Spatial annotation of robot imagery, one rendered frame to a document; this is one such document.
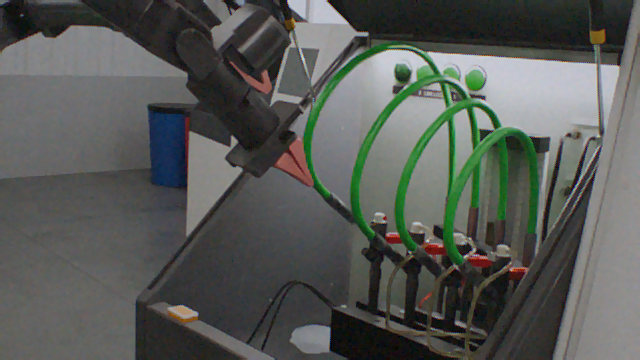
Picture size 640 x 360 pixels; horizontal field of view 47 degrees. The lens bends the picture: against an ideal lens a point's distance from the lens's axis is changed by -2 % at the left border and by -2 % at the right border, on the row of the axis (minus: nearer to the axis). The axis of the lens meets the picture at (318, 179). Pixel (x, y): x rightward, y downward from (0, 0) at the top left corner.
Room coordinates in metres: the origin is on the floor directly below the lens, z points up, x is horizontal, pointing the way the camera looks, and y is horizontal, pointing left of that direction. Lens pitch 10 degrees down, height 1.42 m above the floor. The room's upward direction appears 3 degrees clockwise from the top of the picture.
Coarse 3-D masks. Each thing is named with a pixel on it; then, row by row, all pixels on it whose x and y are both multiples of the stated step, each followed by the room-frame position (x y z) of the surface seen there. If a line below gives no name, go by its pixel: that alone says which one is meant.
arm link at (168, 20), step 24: (96, 0) 0.76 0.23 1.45; (120, 0) 0.77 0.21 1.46; (144, 0) 0.78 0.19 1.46; (168, 0) 0.79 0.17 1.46; (120, 24) 0.78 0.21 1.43; (144, 24) 0.78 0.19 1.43; (168, 24) 0.80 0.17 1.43; (192, 24) 0.81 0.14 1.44; (144, 48) 0.84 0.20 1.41; (168, 48) 0.80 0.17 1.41
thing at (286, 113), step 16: (256, 96) 0.88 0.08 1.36; (240, 112) 0.86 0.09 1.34; (256, 112) 0.87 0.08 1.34; (272, 112) 0.89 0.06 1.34; (288, 112) 0.90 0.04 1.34; (304, 112) 0.90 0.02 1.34; (240, 128) 0.87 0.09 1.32; (256, 128) 0.87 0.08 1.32; (272, 128) 0.88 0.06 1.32; (288, 128) 0.89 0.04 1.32; (240, 144) 0.89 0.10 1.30; (256, 144) 0.88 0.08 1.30; (240, 160) 0.88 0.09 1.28
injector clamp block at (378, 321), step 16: (384, 304) 1.26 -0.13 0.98; (336, 320) 1.22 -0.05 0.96; (352, 320) 1.19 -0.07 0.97; (368, 320) 1.18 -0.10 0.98; (384, 320) 1.18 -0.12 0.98; (400, 320) 1.20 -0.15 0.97; (416, 320) 1.19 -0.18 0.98; (336, 336) 1.22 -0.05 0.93; (352, 336) 1.19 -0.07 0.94; (368, 336) 1.17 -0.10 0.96; (384, 336) 1.14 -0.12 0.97; (400, 336) 1.12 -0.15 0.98; (416, 336) 1.12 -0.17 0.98; (432, 336) 1.12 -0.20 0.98; (336, 352) 1.22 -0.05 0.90; (352, 352) 1.19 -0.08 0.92; (368, 352) 1.16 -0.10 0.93; (384, 352) 1.14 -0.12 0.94; (400, 352) 1.12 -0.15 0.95; (416, 352) 1.10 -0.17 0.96; (432, 352) 1.07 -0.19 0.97; (464, 352) 1.06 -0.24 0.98
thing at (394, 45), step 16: (368, 48) 1.19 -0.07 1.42; (384, 48) 1.21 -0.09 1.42; (400, 48) 1.24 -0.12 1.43; (416, 48) 1.27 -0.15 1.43; (352, 64) 1.16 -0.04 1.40; (432, 64) 1.30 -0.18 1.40; (336, 80) 1.14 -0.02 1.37; (320, 96) 1.12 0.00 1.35; (448, 96) 1.34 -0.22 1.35; (320, 112) 1.12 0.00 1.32; (448, 128) 1.36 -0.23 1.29; (304, 144) 1.10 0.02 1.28; (448, 176) 1.37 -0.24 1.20; (320, 192) 1.13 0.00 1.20; (448, 192) 1.37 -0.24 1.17
